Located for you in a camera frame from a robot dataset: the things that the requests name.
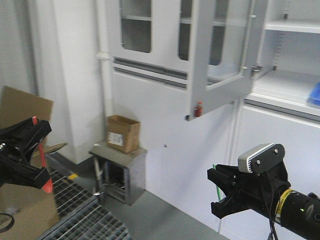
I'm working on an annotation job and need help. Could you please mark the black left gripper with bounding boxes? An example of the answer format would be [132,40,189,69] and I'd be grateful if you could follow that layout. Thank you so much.
[0,118,52,189]

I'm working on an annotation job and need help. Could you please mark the stack of metal gratings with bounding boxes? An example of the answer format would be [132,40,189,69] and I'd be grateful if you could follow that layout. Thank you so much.
[38,153,134,240]

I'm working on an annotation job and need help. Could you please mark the open glass cabinet door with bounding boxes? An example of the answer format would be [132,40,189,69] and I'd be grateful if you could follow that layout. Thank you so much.
[185,0,268,121]

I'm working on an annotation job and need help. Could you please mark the small cardboard box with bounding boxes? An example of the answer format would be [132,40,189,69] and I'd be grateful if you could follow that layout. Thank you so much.
[106,115,141,153]

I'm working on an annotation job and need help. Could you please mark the red plastic spoon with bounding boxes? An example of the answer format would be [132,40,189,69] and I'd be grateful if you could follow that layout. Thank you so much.
[32,116,53,194]

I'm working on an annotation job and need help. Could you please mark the small metal cabinet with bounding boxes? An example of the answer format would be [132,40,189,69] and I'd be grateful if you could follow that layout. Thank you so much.
[89,141,147,205]

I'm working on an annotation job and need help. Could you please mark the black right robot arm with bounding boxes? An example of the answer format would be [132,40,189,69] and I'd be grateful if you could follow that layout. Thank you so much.
[207,162,320,240]

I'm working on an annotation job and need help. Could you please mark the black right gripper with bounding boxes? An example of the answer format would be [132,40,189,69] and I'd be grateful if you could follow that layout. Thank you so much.
[207,162,291,221]

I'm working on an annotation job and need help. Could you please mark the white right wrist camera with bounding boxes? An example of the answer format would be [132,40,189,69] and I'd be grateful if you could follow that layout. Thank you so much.
[237,143,285,174]

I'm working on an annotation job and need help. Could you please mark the green plastic spoon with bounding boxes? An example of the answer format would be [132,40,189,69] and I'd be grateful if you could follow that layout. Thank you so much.
[212,164,222,201]

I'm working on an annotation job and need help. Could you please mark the grey wall cabinet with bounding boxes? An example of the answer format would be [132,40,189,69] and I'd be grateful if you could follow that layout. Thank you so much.
[109,0,320,240]

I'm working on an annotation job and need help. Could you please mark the blue plastic tray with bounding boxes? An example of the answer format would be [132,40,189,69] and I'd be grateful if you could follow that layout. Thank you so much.
[307,82,320,106]

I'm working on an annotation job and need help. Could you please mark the black cable loop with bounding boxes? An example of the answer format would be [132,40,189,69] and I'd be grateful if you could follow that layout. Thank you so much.
[0,212,15,233]

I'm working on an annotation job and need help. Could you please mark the white vertical pipe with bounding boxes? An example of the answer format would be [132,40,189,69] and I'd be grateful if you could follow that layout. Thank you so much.
[96,0,114,139]

